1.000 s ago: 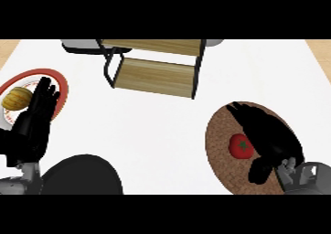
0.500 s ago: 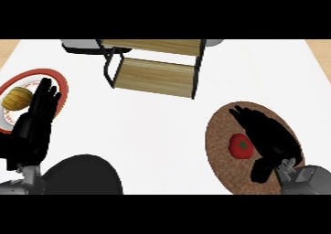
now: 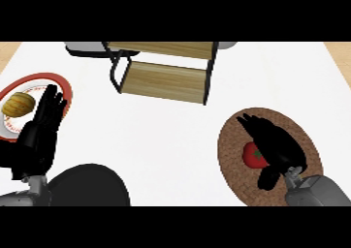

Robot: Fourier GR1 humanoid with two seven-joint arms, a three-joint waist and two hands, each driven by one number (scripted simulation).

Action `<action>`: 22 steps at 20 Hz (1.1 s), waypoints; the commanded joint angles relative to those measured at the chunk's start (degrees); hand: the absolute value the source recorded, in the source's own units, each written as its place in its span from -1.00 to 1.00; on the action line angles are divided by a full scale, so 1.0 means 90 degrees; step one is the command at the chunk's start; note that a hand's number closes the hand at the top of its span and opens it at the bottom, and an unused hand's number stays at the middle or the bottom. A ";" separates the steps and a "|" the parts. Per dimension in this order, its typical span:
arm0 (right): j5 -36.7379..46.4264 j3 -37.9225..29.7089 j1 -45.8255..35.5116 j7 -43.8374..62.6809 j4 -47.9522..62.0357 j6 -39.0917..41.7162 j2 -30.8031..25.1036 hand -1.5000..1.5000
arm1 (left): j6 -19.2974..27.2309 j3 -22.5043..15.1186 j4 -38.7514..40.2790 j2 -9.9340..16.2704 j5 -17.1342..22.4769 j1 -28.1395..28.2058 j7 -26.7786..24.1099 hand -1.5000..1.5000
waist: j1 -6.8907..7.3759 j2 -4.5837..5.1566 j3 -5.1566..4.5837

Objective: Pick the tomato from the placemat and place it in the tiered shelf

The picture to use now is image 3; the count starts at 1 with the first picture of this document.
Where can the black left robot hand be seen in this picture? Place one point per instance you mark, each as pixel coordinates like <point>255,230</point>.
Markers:
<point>38,135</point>

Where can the wooden tiered shelf black frame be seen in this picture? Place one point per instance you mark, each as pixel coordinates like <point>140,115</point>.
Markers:
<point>165,77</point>

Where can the brown round woven placemat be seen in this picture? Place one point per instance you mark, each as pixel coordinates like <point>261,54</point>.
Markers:
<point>233,151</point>

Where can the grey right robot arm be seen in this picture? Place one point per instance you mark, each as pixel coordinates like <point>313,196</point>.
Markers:
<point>312,191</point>

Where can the red tomato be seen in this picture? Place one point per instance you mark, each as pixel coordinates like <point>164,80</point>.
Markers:
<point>252,155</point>

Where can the black round pan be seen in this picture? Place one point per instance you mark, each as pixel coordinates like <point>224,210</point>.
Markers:
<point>88,187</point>

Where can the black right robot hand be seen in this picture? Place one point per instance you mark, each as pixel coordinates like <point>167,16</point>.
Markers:
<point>276,142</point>

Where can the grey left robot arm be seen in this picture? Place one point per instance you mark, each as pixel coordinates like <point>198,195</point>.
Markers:
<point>27,193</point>

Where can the red rimmed white plate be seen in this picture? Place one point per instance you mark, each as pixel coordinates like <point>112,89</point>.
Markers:
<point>5,126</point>

